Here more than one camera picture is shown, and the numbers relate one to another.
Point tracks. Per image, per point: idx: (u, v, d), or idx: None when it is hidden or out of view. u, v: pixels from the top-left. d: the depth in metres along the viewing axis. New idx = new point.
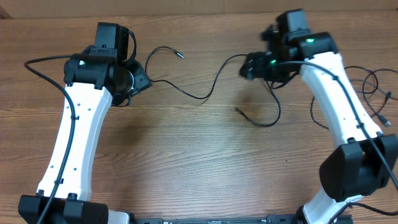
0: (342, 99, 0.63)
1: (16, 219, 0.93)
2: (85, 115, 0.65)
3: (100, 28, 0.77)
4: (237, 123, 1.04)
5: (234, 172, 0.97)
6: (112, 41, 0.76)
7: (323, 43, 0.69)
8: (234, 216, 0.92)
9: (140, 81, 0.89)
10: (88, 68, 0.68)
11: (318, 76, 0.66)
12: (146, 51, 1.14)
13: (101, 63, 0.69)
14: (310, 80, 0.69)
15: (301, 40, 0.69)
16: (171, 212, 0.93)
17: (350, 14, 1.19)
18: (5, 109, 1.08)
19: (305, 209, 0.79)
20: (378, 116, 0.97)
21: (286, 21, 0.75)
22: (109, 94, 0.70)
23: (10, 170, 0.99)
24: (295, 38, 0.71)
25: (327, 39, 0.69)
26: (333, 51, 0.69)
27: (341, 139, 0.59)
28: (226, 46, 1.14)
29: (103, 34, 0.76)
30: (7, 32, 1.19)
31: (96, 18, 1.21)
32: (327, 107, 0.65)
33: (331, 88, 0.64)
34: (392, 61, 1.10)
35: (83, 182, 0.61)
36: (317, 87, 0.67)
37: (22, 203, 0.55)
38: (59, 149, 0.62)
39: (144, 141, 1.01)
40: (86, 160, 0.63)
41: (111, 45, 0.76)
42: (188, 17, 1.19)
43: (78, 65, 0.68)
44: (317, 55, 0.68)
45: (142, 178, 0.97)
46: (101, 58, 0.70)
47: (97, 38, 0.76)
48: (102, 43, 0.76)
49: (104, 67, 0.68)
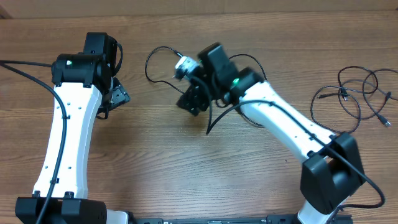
0: (286, 121, 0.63)
1: (15, 219, 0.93)
2: (76, 114, 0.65)
3: (89, 37, 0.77)
4: (238, 123, 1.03)
5: (234, 172, 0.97)
6: (100, 45, 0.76)
7: (248, 81, 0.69)
8: (234, 215, 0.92)
9: (116, 96, 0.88)
10: (75, 68, 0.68)
11: (257, 107, 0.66)
12: (146, 51, 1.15)
13: (88, 62, 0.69)
14: (250, 112, 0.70)
15: (229, 84, 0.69)
16: (171, 212, 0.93)
17: (350, 14, 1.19)
18: (5, 109, 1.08)
19: (299, 218, 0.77)
20: (378, 116, 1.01)
21: (208, 61, 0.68)
22: (98, 93, 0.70)
23: (10, 169, 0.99)
24: (223, 83, 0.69)
25: (250, 76, 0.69)
26: (259, 81, 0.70)
27: (303, 157, 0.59)
28: (226, 46, 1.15)
29: (91, 40, 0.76)
30: (8, 32, 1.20)
31: (96, 18, 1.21)
32: (279, 134, 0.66)
33: (273, 115, 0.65)
34: (392, 61, 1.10)
35: (79, 180, 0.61)
36: (261, 117, 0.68)
37: (18, 205, 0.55)
38: (53, 149, 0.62)
39: (143, 141, 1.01)
40: (79, 158, 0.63)
41: (99, 50, 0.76)
42: (188, 17, 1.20)
43: (66, 65, 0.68)
44: (248, 91, 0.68)
45: (142, 178, 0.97)
46: (87, 57, 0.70)
47: (86, 43, 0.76)
48: (89, 48, 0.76)
49: (91, 65, 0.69)
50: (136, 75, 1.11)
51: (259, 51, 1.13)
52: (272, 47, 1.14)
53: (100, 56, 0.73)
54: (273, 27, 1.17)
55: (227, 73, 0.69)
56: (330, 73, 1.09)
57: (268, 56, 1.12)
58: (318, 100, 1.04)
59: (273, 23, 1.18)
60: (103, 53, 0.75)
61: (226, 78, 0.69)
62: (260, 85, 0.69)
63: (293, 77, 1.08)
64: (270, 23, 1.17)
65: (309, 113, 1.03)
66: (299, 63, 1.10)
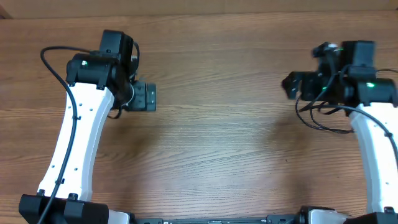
0: (391, 162, 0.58)
1: (15, 219, 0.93)
2: (87, 116, 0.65)
3: (106, 35, 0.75)
4: (237, 123, 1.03)
5: (234, 172, 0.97)
6: (117, 46, 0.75)
7: (385, 93, 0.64)
8: (234, 216, 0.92)
9: (138, 102, 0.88)
10: (91, 68, 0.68)
11: (370, 127, 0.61)
12: (145, 51, 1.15)
13: (103, 63, 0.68)
14: (357, 127, 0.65)
15: (361, 81, 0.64)
16: (171, 212, 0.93)
17: (350, 14, 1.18)
18: (5, 109, 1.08)
19: (309, 213, 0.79)
20: None
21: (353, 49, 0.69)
22: (111, 95, 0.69)
23: (10, 169, 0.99)
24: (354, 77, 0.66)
25: (390, 87, 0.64)
26: (392, 104, 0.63)
27: (377, 205, 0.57)
28: (226, 46, 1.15)
29: (108, 40, 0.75)
30: (7, 33, 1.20)
31: (96, 18, 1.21)
32: (370, 164, 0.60)
33: (381, 145, 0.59)
34: (392, 61, 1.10)
35: (84, 182, 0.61)
36: (364, 138, 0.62)
37: (23, 203, 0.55)
38: (60, 149, 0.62)
39: (144, 141, 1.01)
40: (87, 160, 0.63)
41: (115, 50, 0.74)
42: (188, 17, 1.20)
43: (81, 65, 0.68)
44: (374, 104, 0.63)
45: (142, 178, 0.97)
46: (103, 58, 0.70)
47: (103, 43, 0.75)
48: (106, 48, 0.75)
49: (106, 67, 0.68)
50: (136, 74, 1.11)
51: (259, 51, 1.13)
52: (273, 47, 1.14)
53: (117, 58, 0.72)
54: (273, 27, 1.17)
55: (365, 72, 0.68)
56: None
57: (268, 56, 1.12)
58: None
59: (273, 23, 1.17)
60: (119, 54, 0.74)
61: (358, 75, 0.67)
62: (387, 89, 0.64)
63: None
64: (269, 23, 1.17)
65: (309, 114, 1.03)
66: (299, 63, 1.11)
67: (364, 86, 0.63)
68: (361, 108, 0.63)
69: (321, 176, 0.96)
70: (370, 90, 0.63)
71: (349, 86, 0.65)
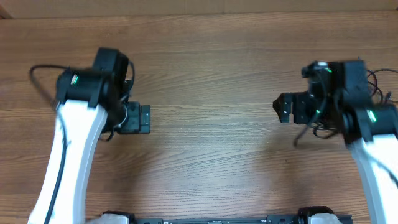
0: None
1: (17, 219, 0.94)
2: (78, 141, 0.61)
3: (100, 53, 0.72)
4: (237, 123, 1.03)
5: (234, 172, 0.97)
6: (111, 63, 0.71)
7: (387, 120, 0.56)
8: (234, 216, 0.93)
9: (132, 123, 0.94)
10: (81, 86, 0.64)
11: (375, 170, 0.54)
12: (145, 51, 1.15)
13: (95, 80, 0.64)
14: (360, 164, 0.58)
15: (360, 109, 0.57)
16: (171, 212, 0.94)
17: (351, 13, 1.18)
18: (5, 109, 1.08)
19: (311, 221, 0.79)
20: None
21: (343, 72, 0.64)
22: (103, 113, 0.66)
23: (11, 169, 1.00)
24: (351, 102, 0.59)
25: (391, 112, 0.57)
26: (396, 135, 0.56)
27: None
28: (226, 46, 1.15)
29: (102, 56, 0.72)
30: (7, 32, 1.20)
31: (95, 18, 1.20)
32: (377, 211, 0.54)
33: (387, 192, 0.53)
34: (392, 61, 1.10)
35: (76, 213, 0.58)
36: (369, 180, 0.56)
37: None
38: (49, 178, 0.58)
39: (144, 141, 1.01)
40: (78, 190, 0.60)
41: (109, 67, 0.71)
42: (188, 17, 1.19)
43: (71, 83, 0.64)
44: (377, 139, 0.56)
45: (142, 178, 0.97)
46: (95, 73, 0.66)
47: (96, 61, 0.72)
48: (99, 65, 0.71)
49: (98, 84, 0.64)
50: (137, 75, 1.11)
51: (259, 51, 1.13)
52: (273, 47, 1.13)
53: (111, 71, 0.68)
54: (273, 27, 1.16)
55: (360, 95, 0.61)
56: None
57: (268, 56, 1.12)
58: None
59: (274, 23, 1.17)
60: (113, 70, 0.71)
61: (355, 98, 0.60)
62: (389, 117, 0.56)
63: (293, 78, 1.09)
64: (269, 23, 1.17)
65: None
66: (299, 63, 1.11)
67: (364, 114, 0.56)
68: (365, 145, 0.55)
69: (321, 176, 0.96)
70: (370, 119, 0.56)
71: (346, 113, 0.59)
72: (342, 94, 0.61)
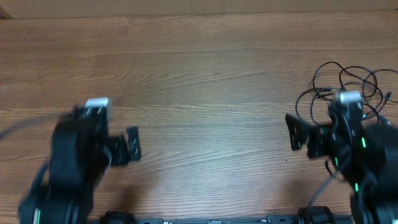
0: None
1: (16, 219, 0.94)
2: None
3: (56, 139, 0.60)
4: (237, 123, 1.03)
5: (234, 172, 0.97)
6: (71, 160, 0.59)
7: None
8: (234, 216, 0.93)
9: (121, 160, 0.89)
10: (48, 216, 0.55)
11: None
12: (146, 51, 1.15)
13: (61, 207, 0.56)
14: None
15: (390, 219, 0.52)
16: (171, 212, 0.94)
17: (351, 14, 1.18)
18: (5, 109, 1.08)
19: None
20: (378, 116, 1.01)
21: (385, 157, 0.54)
22: None
23: (10, 169, 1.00)
24: (387, 209, 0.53)
25: None
26: None
27: None
28: (226, 46, 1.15)
29: (60, 146, 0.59)
30: (8, 33, 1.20)
31: (96, 18, 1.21)
32: None
33: None
34: (392, 61, 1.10)
35: None
36: None
37: None
38: None
39: (144, 141, 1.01)
40: None
41: (71, 168, 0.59)
42: (188, 17, 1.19)
43: (33, 216, 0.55)
44: None
45: (142, 178, 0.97)
46: (65, 182, 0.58)
47: (56, 151, 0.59)
48: (60, 157, 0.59)
49: (67, 210, 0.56)
50: (137, 75, 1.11)
51: (258, 51, 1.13)
52: (273, 47, 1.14)
53: (78, 177, 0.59)
54: (273, 27, 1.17)
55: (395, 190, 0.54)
56: (330, 73, 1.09)
57: (268, 56, 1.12)
58: (318, 100, 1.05)
59: (273, 23, 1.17)
60: (77, 169, 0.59)
61: (384, 195, 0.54)
62: None
63: (293, 77, 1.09)
64: (269, 23, 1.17)
65: (308, 114, 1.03)
66: (300, 63, 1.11)
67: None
68: None
69: (321, 176, 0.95)
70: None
71: (367, 212, 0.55)
72: (371, 186, 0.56)
